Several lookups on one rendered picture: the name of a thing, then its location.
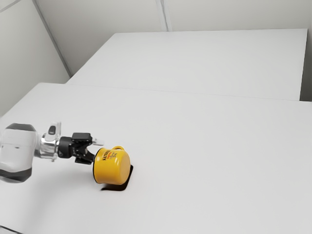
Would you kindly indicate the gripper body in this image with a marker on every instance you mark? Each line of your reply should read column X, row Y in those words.
column 66, row 148

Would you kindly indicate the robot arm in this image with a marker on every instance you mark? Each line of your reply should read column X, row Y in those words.
column 17, row 151

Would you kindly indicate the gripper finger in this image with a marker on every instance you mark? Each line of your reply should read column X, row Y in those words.
column 83, row 157
column 85, row 139

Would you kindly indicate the yellow enamel mug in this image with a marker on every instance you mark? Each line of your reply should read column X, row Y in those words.
column 112, row 164

